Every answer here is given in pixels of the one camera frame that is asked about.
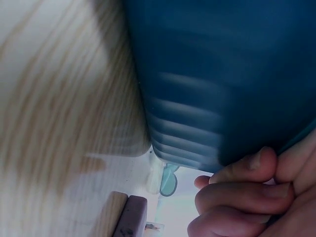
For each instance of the person's right fingers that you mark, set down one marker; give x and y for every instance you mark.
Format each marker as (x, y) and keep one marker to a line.
(242, 200)

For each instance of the light wooden board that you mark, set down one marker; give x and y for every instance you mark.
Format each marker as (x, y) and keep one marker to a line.
(111, 214)

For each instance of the blue ribbed plastic bin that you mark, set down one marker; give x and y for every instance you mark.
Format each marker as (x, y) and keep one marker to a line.
(222, 74)

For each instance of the person's right hand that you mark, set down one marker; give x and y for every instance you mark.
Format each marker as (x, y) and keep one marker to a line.
(284, 212)

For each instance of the maroon rectangular block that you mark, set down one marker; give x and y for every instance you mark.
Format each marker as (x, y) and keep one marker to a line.
(132, 217)

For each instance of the teal translucent plastic object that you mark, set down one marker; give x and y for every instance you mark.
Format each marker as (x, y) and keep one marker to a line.
(168, 184)

